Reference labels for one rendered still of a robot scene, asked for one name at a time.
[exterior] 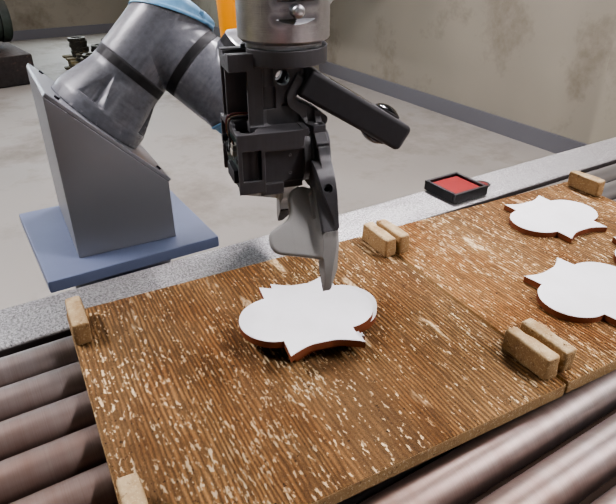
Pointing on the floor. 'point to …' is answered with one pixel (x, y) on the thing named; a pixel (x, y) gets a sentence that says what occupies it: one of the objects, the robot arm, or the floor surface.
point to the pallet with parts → (78, 50)
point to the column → (183, 217)
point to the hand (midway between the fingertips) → (307, 251)
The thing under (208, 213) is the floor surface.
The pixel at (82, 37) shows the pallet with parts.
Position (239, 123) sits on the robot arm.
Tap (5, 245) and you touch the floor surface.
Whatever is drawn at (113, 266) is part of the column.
